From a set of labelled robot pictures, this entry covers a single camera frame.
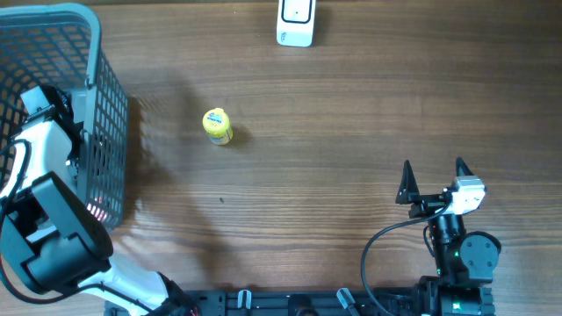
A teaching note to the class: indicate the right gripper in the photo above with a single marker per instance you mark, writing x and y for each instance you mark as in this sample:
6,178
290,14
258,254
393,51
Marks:
409,192

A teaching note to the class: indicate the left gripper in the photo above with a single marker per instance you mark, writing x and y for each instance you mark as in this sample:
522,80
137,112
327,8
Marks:
81,125

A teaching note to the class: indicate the yellow capped bottle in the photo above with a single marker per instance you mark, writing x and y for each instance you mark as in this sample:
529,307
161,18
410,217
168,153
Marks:
217,126

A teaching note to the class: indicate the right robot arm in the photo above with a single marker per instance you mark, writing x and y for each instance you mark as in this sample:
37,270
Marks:
465,262

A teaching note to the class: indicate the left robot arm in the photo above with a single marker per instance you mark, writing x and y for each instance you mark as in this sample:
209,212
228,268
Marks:
50,237

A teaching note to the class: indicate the white barcode scanner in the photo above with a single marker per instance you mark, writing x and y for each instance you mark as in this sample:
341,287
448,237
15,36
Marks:
295,22

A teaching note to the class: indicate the grey plastic mesh basket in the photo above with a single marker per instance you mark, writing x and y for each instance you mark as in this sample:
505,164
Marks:
60,45

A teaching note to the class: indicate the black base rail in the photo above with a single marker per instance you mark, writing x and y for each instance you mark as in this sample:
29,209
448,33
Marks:
397,301

